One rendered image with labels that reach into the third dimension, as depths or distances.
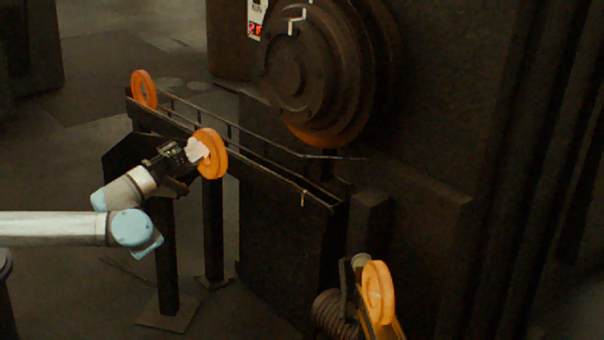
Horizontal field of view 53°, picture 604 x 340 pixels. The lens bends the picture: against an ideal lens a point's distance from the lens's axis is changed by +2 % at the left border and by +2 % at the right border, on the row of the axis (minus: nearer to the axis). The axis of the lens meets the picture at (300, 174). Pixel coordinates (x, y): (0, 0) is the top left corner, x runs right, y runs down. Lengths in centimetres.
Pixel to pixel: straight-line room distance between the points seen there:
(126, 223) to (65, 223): 14
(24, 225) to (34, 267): 128
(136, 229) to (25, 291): 127
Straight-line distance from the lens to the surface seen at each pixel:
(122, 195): 169
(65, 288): 270
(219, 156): 176
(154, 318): 247
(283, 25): 161
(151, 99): 263
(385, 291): 144
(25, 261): 291
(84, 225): 155
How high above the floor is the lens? 167
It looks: 29 degrees down
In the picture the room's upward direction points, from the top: 3 degrees clockwise
